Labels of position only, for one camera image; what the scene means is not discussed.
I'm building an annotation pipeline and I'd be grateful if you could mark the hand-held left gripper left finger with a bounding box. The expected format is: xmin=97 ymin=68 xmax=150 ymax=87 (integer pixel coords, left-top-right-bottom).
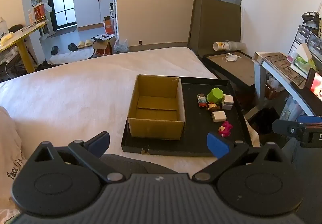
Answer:
xmin=25 ymin=131 xmax=126 ymax=184

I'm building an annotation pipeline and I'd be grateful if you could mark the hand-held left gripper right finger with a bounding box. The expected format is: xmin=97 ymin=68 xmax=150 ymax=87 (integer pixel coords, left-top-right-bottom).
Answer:
xmin=192 ymin=132 xmax=286 ymax=184

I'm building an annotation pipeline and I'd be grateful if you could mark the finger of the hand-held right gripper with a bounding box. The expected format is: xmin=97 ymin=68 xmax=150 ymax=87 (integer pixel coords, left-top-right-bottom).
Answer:
xmin=272 ymin=119 xmax=302 ymax=137
xmin=297 ymin=115 xmax=322 ymax=125

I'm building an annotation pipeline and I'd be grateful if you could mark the pink plush toy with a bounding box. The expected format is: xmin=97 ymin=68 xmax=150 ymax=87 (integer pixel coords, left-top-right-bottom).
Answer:
xmin=218 ymin=121 xmax=233 ymax=137

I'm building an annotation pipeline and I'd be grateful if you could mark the black shallow tray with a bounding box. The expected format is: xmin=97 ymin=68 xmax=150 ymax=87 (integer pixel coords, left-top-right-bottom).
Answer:
xmin=121 ymin=76 xmax=253 ymax=157

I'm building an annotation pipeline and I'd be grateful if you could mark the white power adapter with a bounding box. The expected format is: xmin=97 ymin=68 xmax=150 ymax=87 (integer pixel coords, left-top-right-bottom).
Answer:
xmin=208 ymin=111 xmax=227 ymax=123

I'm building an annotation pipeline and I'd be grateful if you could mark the white folding plug charger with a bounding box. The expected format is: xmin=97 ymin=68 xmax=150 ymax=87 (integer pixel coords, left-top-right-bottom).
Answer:
xmin=221 ymin=94 xmax=234 ymax=111

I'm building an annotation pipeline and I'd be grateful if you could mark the small rabbit figurine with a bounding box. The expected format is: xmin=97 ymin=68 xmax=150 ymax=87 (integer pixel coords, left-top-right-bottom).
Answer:
xmin=197 ymin=93 xmax=208 ymax=108

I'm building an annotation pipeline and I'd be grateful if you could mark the green hexagonal container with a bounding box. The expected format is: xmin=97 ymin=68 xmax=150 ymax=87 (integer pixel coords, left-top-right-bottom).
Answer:
xmin=207 ymin=87 xmax=224 ymax=105

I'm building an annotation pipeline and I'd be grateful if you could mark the cardboard box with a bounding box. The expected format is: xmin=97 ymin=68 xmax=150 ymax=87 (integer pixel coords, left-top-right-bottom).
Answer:
xmin=127 ymin=74 xmax=186 ymax=141

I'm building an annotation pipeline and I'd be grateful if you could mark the phone with red screen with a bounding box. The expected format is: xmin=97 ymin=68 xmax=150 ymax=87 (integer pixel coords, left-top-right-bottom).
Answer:
xmin=305 ymin=68 xmax=322 ymax=100

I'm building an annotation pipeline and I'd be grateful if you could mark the white desk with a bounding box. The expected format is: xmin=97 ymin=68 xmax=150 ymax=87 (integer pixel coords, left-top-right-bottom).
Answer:
xmin=252 ymin=52 xmax=322 ymax=124

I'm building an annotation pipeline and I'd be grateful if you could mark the green tissue pack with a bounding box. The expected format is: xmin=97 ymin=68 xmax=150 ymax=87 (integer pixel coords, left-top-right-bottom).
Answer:
xmin=290 ymin=43 xmax=316 ymax=72

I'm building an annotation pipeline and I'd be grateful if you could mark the white bed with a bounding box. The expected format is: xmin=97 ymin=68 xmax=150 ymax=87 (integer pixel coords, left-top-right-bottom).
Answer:
xmin=0 ymin=46 xmax=259 ymax=182

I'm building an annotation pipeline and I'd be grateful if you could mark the black framed brown board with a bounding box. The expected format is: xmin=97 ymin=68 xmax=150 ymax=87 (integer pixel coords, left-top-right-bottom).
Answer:
xmin=202 ymin=50 xmax=257 ymax=88

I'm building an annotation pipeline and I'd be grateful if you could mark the clear drawer organizer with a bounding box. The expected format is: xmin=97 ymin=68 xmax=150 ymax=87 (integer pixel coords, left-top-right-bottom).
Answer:
xmin=292 ymin=25 xmax=322 ymax=56

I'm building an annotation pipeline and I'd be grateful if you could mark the white face mask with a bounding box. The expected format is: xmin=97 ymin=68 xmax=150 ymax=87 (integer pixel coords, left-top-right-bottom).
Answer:
xmin=223 ymin=54 xmax=242 ymax=62

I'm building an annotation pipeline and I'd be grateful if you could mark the white floor mat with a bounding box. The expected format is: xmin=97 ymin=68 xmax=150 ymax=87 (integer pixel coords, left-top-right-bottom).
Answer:
xmin=50 ymin=49 xmax=93 ymax=65

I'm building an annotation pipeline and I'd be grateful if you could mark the white printed cloth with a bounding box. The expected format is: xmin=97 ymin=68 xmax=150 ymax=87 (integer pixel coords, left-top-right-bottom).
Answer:
xmin=0 ymin=106 xmax=26 ymax=224

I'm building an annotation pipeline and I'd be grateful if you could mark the open brown shipping box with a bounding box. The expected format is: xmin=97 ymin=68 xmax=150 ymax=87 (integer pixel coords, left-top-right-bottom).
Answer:
xmin=91 ymin=34 xmax=117 ymax=56

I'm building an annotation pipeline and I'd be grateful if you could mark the clear plastic bag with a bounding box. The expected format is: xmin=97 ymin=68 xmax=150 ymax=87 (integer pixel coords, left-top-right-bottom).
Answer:
xmin=114 ymin=39 xmax=129 ymax=54

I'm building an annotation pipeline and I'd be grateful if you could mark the stack of paper cups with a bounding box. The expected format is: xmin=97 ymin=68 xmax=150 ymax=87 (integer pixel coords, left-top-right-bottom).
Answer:
xmin=213 ymin=40 xmax=247 ymax=52

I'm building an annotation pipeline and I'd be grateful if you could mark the dark ornament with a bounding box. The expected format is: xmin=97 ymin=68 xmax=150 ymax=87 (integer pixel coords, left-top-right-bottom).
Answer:
xmin=302 ymin=11 xmax=322 ymax=31

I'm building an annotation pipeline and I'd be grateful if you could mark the orange carton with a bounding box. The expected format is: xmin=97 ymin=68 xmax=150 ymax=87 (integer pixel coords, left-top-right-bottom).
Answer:
xmin=103 ymin=16 xmax=116 ymax=34

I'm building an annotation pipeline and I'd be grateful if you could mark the large leaning cardboard panel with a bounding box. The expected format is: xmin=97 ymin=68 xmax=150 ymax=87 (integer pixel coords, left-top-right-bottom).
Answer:
xmin=188 ymin=0 xmax=242 ymax=56

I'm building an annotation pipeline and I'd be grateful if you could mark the yellow table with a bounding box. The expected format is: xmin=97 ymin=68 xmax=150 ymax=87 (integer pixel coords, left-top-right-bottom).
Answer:
xmin=0 ymin=20 xmax=49 ymax=73

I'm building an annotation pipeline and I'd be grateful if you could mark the white kitchen cabinet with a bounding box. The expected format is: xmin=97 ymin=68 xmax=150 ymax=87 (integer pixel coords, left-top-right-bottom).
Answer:
xmin=72 ymin=0 xmax=116 ymax=29

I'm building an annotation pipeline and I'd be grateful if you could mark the red box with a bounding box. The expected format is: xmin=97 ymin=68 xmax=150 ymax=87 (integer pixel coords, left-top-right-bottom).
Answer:
xmin=34 ymin=4 xmax=47 ymax=23

